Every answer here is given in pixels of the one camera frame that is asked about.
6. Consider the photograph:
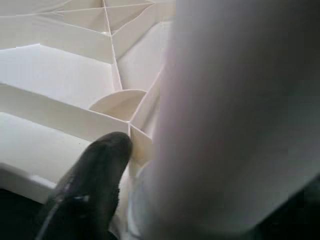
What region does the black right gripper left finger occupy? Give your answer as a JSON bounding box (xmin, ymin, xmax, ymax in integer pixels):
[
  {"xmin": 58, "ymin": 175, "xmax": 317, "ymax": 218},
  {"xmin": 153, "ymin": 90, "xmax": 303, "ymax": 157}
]
[{"xmin": 37, "ymin": 131, "xmax": 134, "ymax": 240}]

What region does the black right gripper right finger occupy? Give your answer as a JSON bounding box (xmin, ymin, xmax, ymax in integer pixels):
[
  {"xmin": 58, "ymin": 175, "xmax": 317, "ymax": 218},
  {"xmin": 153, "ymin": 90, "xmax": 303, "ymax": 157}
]
[{"xmin": 254, "ymin": 187, "xmax": 320, "ymax": 240}]

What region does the white plastic table top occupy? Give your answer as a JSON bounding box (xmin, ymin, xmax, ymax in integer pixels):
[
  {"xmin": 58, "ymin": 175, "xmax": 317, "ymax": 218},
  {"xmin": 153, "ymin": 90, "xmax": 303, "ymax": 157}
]
[{"xmin": 0, "ymin": 0, "xmax": 177, "ymax": 205}]

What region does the white plastic table leg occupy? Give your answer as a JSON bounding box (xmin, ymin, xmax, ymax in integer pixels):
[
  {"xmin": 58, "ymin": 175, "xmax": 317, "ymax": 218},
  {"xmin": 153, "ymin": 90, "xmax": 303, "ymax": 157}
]
[{"xmin": 127, "ymin": 0, "xmax": 320, "ymax": 240}]

